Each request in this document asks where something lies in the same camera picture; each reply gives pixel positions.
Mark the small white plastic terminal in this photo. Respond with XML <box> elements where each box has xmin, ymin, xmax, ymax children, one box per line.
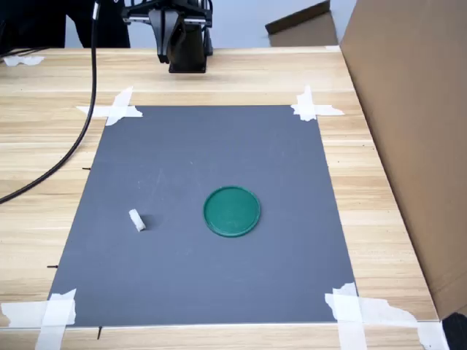
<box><xmin>128</xmin><ymin>207</ymin><xmax>147</xmax><ymax>233</ymax></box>

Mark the round green lid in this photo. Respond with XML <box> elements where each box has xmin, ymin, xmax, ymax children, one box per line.
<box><xmin>202</xmin><ymin>185</ymin><xmax>262</xmax><ymax>239</ymax></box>

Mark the black chair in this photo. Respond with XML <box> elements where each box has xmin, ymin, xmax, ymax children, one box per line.
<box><xmin>64</xmin><ymin>0</ymin><xmax>131</xmax><ymax>49</ymax></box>

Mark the white tape patch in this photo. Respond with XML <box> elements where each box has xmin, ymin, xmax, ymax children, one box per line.
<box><xmin>290</xmin><ymin>85</ymin><xmax>346</xmax><ymax>123</ymax></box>
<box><xmin>75</xmin><ymin>86</ymin><xmax>144</xmax><ymax>127</ymax></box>
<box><xmin>0</xmin><ymin>288</ymin><xmax>78</xmax><ymax>350</ymax></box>
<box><xmin>324</xmin><ymin>282</ymin><xmax>450</xmax><ymax>350</ymax></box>

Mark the brown cardboard box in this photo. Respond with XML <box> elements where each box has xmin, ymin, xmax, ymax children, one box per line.
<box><xmin>264</xmin><ymin>0</ymin><xmax>339</xmax><ymax>48</ymax></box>

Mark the dark grey mat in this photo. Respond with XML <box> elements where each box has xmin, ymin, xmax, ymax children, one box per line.
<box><xmin>46</xmin><ymin>104</ymin><xmax>360</xmax><ymax>327</ymax></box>

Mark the black equipment case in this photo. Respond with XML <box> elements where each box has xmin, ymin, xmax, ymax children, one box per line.
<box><xmin>0</xmin><ymin>0</ymin><xmax>67</xmax><ymax>55</ymax></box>

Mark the small crumpled white tape piece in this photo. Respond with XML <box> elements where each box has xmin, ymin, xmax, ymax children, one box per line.
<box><xmin>2</xmin><ymin>54</ymin><xmax>45</xmax><ymax>68</ymax></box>

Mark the black rounded object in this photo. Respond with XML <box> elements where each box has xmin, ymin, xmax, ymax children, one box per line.
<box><xmin>442</xmin><ymin>312</ymin><xmax>467</xmax><ymax>350</ymax></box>

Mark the thick black camera cable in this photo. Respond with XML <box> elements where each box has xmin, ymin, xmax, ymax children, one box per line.
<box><xmin>0</xmin><ymin>0</ymin><xmax>101</xmax><ymax>205</ymax></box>

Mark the thin black cable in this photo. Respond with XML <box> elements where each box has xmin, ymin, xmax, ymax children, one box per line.
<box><xmin>0</xmin><ymin>46</ymin><xmax>50</xmax><ymax>58</ymax></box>

